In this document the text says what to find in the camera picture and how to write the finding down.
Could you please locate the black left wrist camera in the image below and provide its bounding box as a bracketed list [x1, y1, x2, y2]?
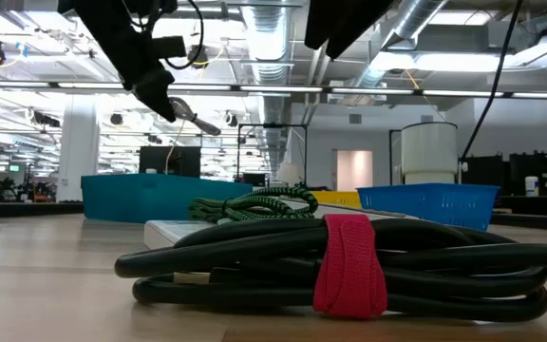
[151, 34, 189, 61]

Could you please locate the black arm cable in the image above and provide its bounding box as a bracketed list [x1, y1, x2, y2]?
[162, 0, 205, 71]
[458, 0, 525, 163]

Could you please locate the white column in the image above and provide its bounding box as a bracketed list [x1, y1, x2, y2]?
[56, 93, 102, 203]

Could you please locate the blue plastic basket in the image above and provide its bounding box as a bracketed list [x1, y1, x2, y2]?
[355, 182, 501, 233]

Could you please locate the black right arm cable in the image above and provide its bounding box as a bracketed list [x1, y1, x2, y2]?
[458, 0, 525, 163]

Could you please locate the black monitor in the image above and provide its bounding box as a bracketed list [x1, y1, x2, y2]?
[139, 145, 202, 179]

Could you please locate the white cylindrical container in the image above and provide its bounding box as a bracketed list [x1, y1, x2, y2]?
[400, 122, 460, 186]

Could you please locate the black aluminium table frame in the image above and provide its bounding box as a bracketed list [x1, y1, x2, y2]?
[0, 199, 547, 233]

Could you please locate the black cabinet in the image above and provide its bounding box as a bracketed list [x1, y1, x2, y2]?
[461, 151, 547, 199]

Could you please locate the black stand frame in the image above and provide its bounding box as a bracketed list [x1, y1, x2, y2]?
[236, 123, 309, 186]

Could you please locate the white lamp shade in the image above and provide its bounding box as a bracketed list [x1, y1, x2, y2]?
[274, 161, 304, 187]

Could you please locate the black cable with red strap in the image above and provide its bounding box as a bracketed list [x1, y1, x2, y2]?
[114, 213, 547, 324]

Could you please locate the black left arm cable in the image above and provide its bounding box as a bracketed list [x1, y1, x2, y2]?
[162, 0, 205, 71]

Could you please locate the green braided cable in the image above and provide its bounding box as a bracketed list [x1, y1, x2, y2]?
[188, 184, 320, 224]

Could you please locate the teal plastic bin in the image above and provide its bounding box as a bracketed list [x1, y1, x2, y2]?
[81, 173, 255, 225]

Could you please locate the white printed box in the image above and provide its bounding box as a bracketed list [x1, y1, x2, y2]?
[142, 218, 218, 251]

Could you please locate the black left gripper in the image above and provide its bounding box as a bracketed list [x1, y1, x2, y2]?
[57, 0, 180, 124]

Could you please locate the yellow plastic basket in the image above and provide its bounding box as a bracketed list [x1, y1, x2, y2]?
[308, 190, 363, 211]

